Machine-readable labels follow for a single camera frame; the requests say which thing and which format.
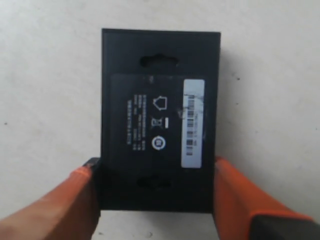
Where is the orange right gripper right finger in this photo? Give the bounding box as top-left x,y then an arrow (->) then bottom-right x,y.
213,157 -> 320,240

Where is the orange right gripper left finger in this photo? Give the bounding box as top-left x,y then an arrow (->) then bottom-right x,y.
0,157 -> 101,240

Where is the small black box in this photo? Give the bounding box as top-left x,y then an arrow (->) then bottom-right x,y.
99,29 -> 221,213

